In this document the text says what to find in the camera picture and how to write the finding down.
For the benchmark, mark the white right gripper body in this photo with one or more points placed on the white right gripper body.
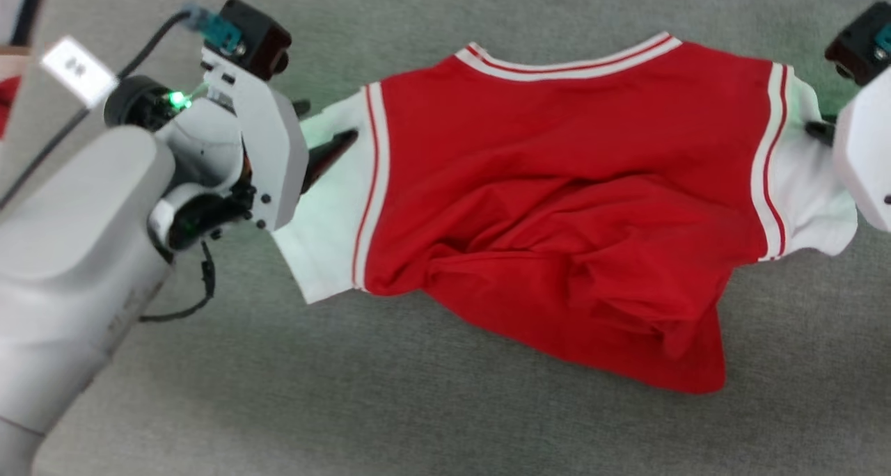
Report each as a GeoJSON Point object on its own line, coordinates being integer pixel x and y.
{"type": "Point", "coordinates": [870, 156]}

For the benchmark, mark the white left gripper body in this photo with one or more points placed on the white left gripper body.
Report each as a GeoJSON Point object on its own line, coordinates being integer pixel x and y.
{"type": "Point", "coordinates": [275, 149]}

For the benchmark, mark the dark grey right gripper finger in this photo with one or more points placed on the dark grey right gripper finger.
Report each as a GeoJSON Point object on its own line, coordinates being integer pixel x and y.
{"type": "Point", "coordinates": [821, 131]}

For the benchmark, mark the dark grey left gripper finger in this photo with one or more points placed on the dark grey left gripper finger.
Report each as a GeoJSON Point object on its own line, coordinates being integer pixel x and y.
{"type": "Point", "coordinates": [302, 108]}
{"type": "Point", "coordinates": [327, 157]}

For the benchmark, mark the red basketball jersey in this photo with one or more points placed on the red basketball jersey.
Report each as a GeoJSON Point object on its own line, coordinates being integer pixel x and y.
{"type": "Point", "coordinates": [557, 184]}

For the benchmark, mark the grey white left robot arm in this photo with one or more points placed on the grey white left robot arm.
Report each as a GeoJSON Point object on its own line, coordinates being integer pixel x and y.
{"type": "Point", "coordinates": [69, 253]}

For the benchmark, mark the red and beige floor item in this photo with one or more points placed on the red and beige floor item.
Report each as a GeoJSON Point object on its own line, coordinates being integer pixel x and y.
{"type": "Point", "coordinates": [7, 107]}

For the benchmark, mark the black framed grey panel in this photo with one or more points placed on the black framed grey panel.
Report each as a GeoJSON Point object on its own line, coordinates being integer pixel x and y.
{"type": "Point", "coordinates": [31, 6]}

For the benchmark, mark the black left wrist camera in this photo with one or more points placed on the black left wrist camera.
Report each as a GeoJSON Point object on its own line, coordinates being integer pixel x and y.
{"type": "Point", "coordinates": [257, 37]}

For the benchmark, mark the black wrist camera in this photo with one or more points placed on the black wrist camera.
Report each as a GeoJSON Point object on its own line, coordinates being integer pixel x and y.
{"type": "Point", "coordinates": [860, 44]}
{"type": "Point", "coordinates": [257, 37]}

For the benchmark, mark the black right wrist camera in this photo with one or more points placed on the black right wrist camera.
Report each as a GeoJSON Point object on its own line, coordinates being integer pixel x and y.
{"type": "Point", "coordinates": [860, 44]}

